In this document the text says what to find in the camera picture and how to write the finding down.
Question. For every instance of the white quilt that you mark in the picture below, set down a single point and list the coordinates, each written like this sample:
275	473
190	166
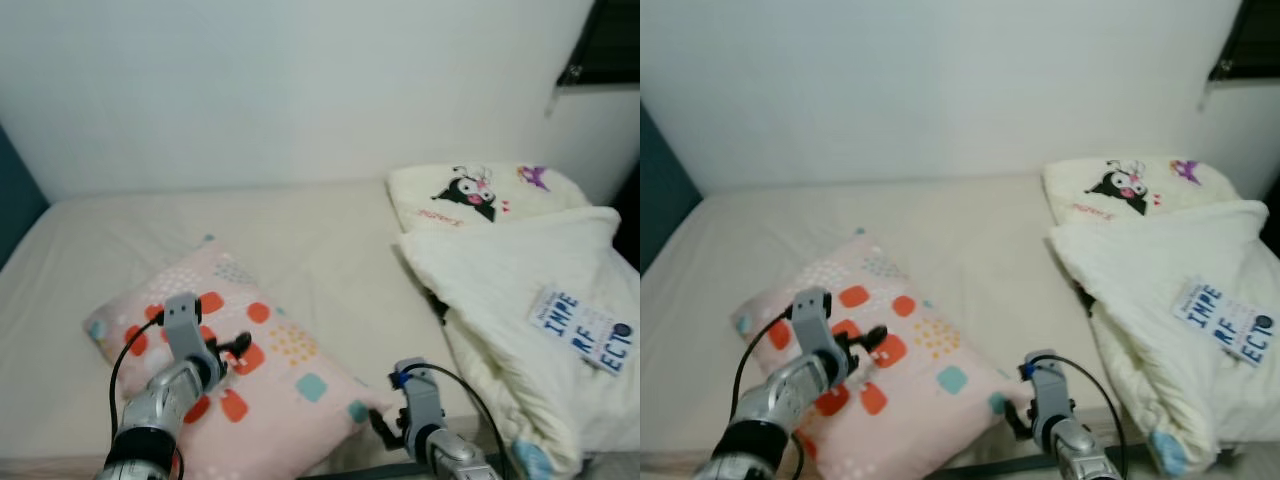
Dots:
500	280
1140	270

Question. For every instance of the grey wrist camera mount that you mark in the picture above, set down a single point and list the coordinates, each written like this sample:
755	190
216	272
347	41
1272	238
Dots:
183	325
815	320
1048	390
420	400

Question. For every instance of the pink pillow with orange patches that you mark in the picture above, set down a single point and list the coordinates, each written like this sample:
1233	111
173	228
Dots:
280	380
930	370

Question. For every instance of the black curtain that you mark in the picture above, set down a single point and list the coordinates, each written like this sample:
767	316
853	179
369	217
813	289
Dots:
1273	225

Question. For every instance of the white book with blue letters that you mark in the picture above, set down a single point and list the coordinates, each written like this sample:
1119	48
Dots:
580	330
1225	322

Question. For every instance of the cream sheeted bed mattress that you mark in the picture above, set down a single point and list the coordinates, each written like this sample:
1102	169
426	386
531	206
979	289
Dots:
300	240
950	230

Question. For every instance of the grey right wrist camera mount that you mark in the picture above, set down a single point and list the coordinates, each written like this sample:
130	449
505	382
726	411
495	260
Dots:
1048	390
420	400

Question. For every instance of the dark window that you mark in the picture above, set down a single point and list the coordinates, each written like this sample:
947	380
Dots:
615	40
1255	35

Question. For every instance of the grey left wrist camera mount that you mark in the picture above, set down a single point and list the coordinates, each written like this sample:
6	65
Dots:
183	325
815	320

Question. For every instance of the teal upholstered headboard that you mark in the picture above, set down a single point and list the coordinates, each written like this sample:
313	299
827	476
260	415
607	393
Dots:
665	190
18	200

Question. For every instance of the light blue cloth item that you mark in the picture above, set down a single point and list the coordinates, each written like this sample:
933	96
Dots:
535	462
1170	455

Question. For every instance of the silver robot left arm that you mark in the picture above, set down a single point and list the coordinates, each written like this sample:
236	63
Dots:
160	400
790	395

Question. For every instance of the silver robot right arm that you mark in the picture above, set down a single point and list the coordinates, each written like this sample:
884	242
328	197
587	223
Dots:
455	458
1078	450

